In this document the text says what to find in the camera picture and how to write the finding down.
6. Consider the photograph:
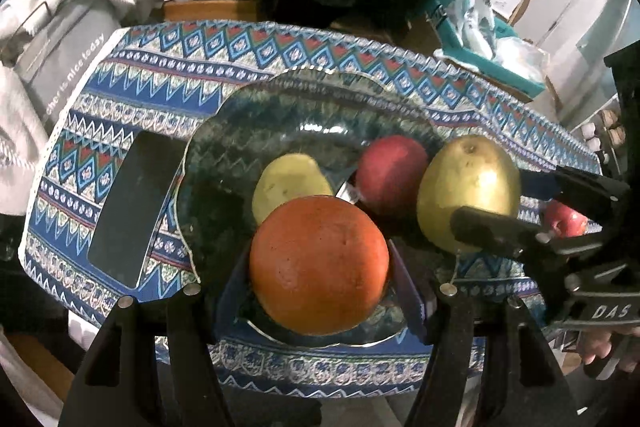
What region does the yellow-green pear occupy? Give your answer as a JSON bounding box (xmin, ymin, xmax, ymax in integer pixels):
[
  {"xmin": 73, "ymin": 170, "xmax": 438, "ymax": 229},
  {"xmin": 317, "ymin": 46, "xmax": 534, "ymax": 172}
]
[{"xmin": 416, "ymin": 134, "xmax": 522, "ymax": 256}]

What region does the dark red apple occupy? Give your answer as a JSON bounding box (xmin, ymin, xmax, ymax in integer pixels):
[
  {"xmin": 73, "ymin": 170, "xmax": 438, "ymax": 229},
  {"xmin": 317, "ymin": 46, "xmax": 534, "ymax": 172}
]
[{"xmin": 355, "ymin": 135, "xmax": 428, "ymax": 217}]

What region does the orange front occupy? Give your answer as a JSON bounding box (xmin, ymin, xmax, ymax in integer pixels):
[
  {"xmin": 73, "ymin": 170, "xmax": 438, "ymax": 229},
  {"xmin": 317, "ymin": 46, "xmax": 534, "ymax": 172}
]
[{"xmin": 248, "ymin": 195, "xmax": 390, "ymax": 336}]

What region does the yellow pear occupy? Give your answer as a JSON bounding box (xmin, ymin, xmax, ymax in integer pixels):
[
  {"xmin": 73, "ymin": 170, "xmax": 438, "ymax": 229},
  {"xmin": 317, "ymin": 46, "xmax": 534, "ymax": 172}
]
[{"xmin": 252, "ymin": 153, "xmax": 334, "ymax": 225}]

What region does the dark green glass plate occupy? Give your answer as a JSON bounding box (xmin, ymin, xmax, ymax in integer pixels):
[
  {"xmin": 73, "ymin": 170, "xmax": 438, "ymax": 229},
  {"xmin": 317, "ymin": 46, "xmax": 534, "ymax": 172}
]
[{"xmin": 175, "ymin": 68, "xmax": 444, "ymax": 348}]

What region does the person right hand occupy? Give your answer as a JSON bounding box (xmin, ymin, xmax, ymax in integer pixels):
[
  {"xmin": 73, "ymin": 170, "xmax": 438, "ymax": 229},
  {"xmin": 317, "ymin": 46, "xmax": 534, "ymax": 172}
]
[{"xmin": 577, "ymin": 326, "xmax": 640, "ymax": 374}]

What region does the shoe rack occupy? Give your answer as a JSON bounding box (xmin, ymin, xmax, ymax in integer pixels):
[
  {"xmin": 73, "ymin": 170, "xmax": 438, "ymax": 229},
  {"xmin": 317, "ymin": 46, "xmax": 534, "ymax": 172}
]
[{"xmin": 575, "ymin": 94, "xmax": 627, "ymax": 157}]

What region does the black smartphone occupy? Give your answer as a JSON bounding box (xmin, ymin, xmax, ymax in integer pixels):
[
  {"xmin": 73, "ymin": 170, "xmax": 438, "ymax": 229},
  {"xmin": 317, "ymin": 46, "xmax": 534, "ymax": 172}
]
[{"xmin": 88, "ymin": 131, "xmax": 186, "ymax": 288}]

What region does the clear plastic bag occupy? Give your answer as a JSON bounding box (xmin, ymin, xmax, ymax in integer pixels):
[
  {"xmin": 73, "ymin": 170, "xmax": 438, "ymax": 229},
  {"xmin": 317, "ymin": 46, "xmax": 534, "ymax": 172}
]
[{"xmin": 494, "ymin": 37, "xmax": 550, "ymax": 83}]

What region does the teal plastic bin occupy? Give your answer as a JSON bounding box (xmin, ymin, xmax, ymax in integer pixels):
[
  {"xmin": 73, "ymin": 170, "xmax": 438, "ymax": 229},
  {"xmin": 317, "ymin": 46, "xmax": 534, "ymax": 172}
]
[{"xmin": 426, "ymin": 0, "xmax": 548, "ymax": 98}]

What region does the blue patterned tablecloth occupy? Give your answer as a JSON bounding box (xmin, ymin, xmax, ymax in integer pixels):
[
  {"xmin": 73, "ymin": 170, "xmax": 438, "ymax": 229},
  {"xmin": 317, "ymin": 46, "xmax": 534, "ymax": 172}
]
[{"xmin": 18, "ymin": 20, "xmax": 601, "ymax": 399}]

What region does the pile of grey clothes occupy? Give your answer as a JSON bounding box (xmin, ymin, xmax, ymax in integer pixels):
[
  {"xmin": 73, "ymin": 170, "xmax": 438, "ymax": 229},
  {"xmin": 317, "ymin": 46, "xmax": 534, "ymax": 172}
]
[{"xmin": 1, "ymin": 0, "xmax": 165, "ymax": 216}]

